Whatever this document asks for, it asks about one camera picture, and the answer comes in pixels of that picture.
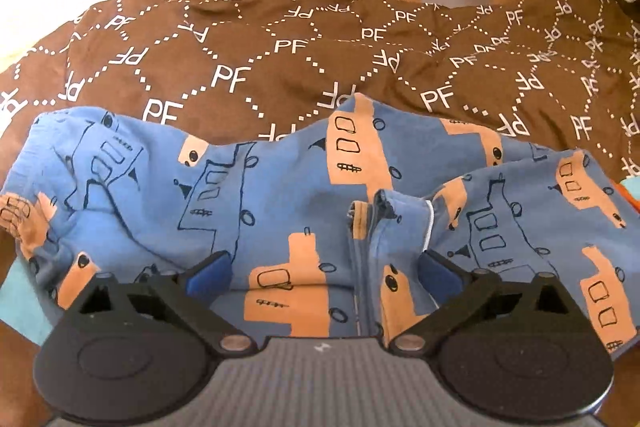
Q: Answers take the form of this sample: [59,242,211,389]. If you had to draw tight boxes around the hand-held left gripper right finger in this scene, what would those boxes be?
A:
[388,251,569,355]

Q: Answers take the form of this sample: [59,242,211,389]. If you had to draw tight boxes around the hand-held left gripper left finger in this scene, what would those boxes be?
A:
[75,252,259,355]

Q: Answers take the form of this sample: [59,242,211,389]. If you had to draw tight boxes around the blue pants with orange print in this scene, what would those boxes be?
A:
[0,93,640,354]

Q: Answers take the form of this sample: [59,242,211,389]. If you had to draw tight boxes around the brown patterned blanket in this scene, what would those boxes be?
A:
[0,0,640,188]

